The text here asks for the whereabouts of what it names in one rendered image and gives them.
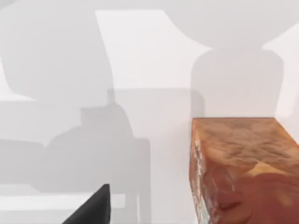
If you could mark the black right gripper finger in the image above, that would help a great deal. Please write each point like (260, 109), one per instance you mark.
(95, 208)

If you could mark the brown bread loaf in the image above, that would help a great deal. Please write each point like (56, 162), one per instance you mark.
(243, 170)

